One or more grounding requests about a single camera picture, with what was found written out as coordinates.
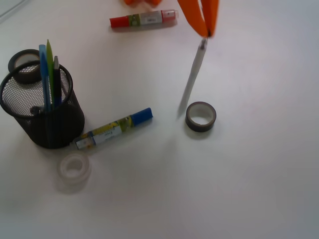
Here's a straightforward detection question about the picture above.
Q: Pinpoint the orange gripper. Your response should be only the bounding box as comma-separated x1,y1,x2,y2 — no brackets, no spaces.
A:
124,0,219,38

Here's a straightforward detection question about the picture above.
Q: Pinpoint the white pen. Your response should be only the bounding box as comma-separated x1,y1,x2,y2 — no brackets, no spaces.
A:
176,38,207,119

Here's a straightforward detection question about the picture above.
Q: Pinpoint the green mechanical pencil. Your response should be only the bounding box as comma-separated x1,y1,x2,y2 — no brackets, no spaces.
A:
46,40,54,108

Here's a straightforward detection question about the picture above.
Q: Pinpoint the light blue pen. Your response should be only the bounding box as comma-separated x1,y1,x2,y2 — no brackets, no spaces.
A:
39,44,51,112

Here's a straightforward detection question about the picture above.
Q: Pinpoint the dark blue ballpoint pen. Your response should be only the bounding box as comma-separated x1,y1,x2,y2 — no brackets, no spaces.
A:
53,56,62,108

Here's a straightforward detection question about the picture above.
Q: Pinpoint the silver pen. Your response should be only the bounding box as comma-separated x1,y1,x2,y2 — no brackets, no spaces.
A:
30,106,44,116

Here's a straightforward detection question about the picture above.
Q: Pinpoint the dark tape roll behind holder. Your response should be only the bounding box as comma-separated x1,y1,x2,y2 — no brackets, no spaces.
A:
8,49,41,84

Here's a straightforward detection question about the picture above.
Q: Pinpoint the black mesh pen holder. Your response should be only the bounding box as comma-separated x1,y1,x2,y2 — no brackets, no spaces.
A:
0,61,85,149

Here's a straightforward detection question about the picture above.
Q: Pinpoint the red cap marker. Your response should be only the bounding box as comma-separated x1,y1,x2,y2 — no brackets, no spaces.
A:
110,9,178,28

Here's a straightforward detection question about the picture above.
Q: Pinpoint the dark brown tape roll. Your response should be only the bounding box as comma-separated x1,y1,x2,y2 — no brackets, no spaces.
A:
185,102,217,132

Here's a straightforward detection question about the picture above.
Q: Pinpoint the blue cap marker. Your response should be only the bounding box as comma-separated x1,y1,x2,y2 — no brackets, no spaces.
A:
72,108,153,150

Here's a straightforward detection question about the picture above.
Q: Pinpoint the clear tape roll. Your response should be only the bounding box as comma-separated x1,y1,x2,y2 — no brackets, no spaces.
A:
57,152,91,185

